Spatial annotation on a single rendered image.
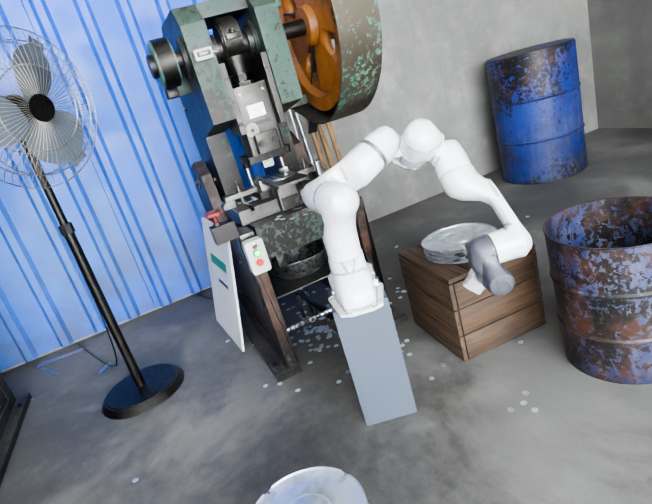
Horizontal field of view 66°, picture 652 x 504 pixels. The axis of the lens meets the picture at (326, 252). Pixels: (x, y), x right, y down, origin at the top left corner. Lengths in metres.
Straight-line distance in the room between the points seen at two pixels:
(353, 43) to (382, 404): 1.29
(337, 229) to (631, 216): 1.03
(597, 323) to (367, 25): 1.29
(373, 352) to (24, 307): 2.36
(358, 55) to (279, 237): 0.77
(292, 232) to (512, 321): 0.93
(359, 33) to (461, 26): 2.27
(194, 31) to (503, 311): 1.56
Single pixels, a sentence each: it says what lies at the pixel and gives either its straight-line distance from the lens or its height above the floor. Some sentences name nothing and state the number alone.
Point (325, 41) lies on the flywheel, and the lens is 2.28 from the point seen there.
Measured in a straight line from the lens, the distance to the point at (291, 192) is 2.12.
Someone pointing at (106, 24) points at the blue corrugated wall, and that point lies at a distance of 3.34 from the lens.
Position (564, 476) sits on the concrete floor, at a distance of 1.59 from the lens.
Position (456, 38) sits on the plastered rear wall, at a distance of 4.18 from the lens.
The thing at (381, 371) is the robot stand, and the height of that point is 0.20.
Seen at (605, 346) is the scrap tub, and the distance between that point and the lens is 1.80.
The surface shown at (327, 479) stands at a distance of 1.37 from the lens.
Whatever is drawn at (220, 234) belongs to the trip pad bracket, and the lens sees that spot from 1.99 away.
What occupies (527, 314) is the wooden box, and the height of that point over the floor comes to 0.08.
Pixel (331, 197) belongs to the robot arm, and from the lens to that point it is 1.44.
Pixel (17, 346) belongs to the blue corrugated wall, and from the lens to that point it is 3.57.
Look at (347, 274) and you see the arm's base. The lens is 1.56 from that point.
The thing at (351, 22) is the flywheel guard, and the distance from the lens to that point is 2.00.
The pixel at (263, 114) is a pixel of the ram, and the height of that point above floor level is 1.04.
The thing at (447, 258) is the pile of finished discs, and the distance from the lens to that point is 1.97.
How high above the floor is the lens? 1.15
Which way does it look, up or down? 20 degrees down
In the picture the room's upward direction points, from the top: 16 degrees counter-clockwise
